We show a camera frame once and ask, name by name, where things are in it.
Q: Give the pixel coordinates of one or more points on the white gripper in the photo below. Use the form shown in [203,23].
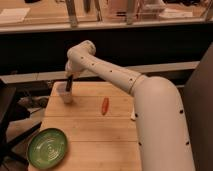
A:
[72,70]

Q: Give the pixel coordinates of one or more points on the white eraser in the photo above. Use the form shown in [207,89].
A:
[133,115]

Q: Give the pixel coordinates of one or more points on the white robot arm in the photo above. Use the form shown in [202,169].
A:
[162,132]

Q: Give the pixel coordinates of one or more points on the white ceramic cup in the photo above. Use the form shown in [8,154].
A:
[65,92]

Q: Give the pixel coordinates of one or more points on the orange carrot toy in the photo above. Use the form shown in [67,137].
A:
[105,106]

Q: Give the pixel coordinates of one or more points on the black office chair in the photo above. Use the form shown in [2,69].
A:
[8,103]

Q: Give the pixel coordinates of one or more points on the green glass plate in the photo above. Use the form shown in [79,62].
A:
[47,148]

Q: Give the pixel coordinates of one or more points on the white paper sheet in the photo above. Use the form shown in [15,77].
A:
[13,15]

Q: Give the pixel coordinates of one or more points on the metal frame post left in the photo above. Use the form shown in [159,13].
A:
[71,12]

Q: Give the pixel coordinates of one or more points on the metal frame post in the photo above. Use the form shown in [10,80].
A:
[130,10]
[71,12]

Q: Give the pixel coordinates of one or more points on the metal frame post right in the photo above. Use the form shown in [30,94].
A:
[130,10]

